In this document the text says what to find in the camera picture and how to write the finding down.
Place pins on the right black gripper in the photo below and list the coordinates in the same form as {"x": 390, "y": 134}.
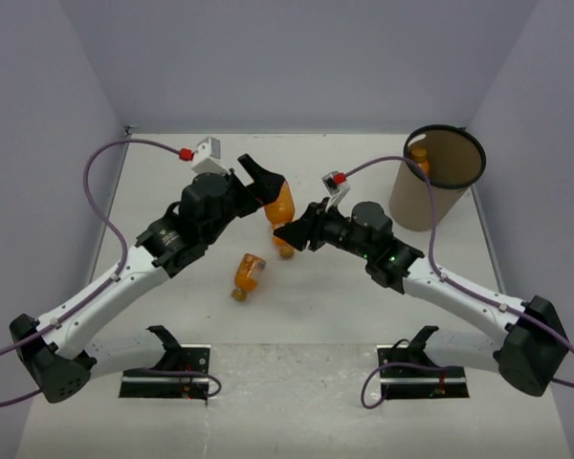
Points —
{"x": 311, "y": 228}

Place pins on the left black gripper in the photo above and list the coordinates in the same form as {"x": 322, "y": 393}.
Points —
{"x": 267, "y": 185}

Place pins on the orange bottle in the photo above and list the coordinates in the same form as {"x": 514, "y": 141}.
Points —
{"x": 285, "y": 251}
{"x": 282, "y": 210}
{"x": 247, "y": 276}
{"x": 420, "y": 156}

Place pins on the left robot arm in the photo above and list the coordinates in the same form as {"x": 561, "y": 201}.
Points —
{"x": 59, "y": 348}

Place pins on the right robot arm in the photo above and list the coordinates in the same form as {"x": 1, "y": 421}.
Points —
{"x": 523, "y": 341}

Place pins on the brown cardboard bin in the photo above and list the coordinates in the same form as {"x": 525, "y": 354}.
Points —
{"x": 457, "y": 160}

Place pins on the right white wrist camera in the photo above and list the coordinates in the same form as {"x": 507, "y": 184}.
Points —
{"x": 337, "y": 186}

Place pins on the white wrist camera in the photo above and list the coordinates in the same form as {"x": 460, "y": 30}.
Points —
{"x": 207, "y": 158}
{"x": 337, "y": 186}

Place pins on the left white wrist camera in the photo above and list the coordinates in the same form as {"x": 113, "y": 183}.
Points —
{"x": 207, "y": 158}

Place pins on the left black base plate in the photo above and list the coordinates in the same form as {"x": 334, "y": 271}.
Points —
{"x": 184, "y": 370}

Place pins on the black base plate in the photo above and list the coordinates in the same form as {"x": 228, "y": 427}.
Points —
{"x": 184, "y": 370}
{"x": 406, "y": 383}

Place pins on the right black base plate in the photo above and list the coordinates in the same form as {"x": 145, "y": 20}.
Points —
{"x": 406, "y": 383}

